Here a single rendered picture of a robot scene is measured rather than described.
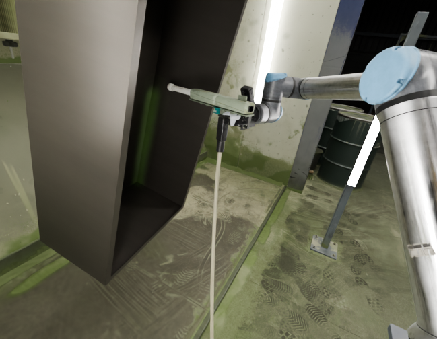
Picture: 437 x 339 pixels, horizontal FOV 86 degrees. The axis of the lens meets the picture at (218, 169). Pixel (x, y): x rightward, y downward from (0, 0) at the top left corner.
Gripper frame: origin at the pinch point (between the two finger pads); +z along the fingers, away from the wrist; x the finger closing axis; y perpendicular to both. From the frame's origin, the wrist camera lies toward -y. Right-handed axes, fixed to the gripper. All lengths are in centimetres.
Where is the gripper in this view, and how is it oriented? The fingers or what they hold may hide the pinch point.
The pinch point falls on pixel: (222, 110)
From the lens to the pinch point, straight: 88.3
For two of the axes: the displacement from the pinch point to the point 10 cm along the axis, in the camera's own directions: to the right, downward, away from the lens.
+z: -7.1, 2.0, -6.8
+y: -1.4, 9.0, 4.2
